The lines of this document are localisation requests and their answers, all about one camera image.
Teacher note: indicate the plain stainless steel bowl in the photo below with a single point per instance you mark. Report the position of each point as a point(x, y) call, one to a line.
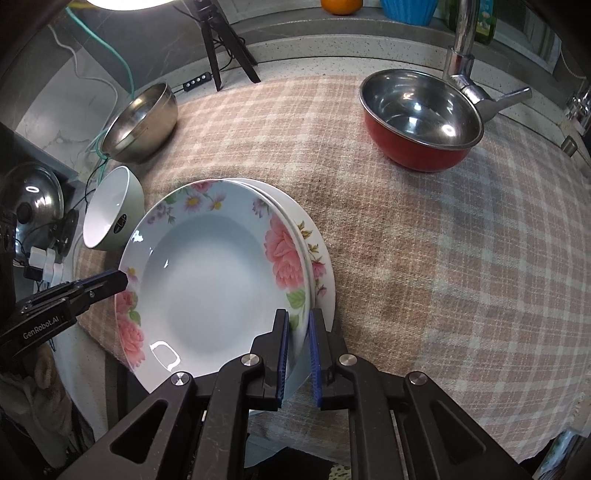
point(138, 124)

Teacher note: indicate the checkered beige cloth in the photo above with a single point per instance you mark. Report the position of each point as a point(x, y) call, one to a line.
point(415, 277)

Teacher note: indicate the orange mandarin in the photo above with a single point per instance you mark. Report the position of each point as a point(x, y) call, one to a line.
point(341, 5)

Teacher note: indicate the chrome faucet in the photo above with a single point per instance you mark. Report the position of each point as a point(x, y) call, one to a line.
point(461, 55)

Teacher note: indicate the small flower floral plate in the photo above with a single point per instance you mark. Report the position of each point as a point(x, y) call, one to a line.
point(318, 258)

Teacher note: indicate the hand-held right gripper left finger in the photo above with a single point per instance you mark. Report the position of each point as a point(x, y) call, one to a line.
point(282, 350)

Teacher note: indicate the steel pot lid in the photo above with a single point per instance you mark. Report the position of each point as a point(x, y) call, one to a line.
point(32, 198)

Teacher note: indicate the white ceramic bowl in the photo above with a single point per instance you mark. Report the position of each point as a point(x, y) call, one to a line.
point(111, 207)

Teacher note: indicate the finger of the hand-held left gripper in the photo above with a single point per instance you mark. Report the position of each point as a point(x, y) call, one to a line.
point(106, 282)

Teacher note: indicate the red steel bowl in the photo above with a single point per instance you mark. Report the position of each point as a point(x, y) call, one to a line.
point(415, 115)

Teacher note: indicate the black tripod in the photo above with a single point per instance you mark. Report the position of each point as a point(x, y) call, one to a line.
point(217, 27)

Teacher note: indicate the blue ribbed cup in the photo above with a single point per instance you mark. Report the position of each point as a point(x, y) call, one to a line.
point(408, 10)

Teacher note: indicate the large rose floral plate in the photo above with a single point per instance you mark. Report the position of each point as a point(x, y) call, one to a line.
point(203, 277)

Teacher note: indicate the green dish soap bottle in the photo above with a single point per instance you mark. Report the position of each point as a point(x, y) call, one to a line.
point(485, 23)

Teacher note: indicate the white power adapter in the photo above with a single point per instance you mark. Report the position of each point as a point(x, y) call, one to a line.
point(44, 265)

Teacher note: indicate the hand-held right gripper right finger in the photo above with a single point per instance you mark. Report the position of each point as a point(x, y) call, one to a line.
point(315, 355)

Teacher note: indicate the small chrome stub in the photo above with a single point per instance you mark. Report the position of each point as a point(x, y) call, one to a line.
point(570, 145)

